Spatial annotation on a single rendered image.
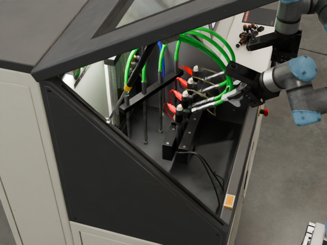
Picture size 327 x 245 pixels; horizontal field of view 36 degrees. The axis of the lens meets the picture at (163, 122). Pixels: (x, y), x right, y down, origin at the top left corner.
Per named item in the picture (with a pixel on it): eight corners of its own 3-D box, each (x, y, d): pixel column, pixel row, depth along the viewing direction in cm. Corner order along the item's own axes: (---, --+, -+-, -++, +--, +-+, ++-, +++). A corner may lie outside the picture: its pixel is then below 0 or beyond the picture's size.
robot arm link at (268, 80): (268, 77, 146) (278, 58, 150) (257, 81, 150) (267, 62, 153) (284, 94, 148) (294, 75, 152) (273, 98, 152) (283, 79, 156)
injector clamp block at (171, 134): (186, 177, 194) (188, 149, 184) (162, 171, 196) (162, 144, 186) (206, 120, 218) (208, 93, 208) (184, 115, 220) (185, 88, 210)
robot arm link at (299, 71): (304, 84, 137) (296, 54, 138) (276, 93, 146) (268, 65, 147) (322, 80, 141) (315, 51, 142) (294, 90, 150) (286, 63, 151)
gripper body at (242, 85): (250, 109, 162) (276, 100, 152) (232, 92, 159) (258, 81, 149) (259, 92, 166) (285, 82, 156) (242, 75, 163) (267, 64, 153)
